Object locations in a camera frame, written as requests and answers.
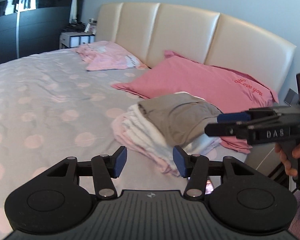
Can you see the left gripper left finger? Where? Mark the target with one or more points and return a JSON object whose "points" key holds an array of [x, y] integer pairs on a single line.
{"points": [[62, 180]]}

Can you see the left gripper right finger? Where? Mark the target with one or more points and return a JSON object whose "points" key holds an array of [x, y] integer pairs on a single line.
{"points": [[198, 168]]}

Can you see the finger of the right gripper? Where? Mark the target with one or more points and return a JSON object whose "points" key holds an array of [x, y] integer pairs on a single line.
{"points": [[228, 129], [247, 116]]}

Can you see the beige garment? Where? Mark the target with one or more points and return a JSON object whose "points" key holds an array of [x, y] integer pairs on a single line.
{"points": [[180, 117]]}

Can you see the pink folded clothes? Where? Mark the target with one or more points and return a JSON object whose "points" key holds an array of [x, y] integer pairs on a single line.
{"points": [[162, 158]]}

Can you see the white folded clothes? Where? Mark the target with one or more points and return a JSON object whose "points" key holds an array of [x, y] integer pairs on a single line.
{"points": [[138, 127]]}

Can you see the black smartphone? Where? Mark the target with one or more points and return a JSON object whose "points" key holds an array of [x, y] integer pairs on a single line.
{"points": [[208, 186]]}

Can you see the dark pink pillow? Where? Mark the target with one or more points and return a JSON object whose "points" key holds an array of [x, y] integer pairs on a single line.
{"points": [[229, 90]]}

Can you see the grey pink-dotted bed cover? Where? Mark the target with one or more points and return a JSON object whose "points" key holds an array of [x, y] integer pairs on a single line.
{"points": [[51, 108]]}

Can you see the light pink pillow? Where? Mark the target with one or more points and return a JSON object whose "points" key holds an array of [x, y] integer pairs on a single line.
{"points": [[106, 55]]}

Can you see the white bedside cabinet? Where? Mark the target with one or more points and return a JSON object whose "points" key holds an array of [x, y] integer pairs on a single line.
{"points": [[75, 39]]}

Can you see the cream padded headboard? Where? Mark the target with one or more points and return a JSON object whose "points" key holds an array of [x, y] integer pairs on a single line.
{"points": [[212, 38]]}

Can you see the dark wardrobe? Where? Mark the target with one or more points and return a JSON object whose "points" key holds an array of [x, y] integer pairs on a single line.
{"points": [[34, 26]]}

